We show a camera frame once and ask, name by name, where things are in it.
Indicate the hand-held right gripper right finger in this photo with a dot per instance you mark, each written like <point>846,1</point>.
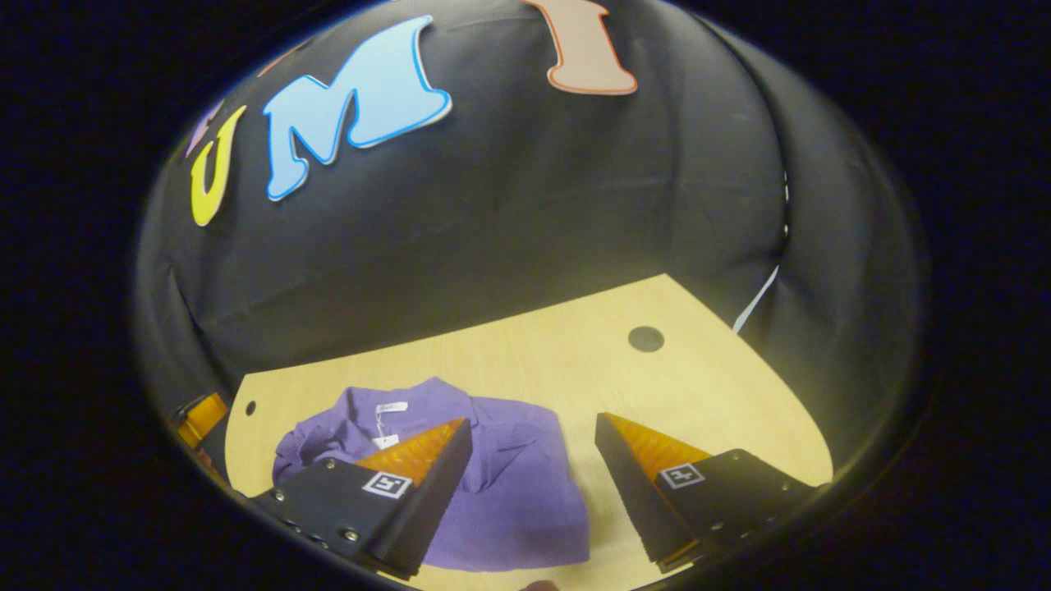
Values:
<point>636,505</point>

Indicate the purple knit shirt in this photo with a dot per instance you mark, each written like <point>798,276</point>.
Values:
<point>509,492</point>

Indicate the white paper hang tag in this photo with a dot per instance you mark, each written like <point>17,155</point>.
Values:
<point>384,442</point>

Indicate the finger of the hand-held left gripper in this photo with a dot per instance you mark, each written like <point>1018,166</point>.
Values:
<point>204,419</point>

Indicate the black backdrop cloth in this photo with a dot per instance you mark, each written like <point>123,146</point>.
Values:
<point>534,205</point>

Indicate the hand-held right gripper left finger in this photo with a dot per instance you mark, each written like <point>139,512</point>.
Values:
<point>427,505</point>

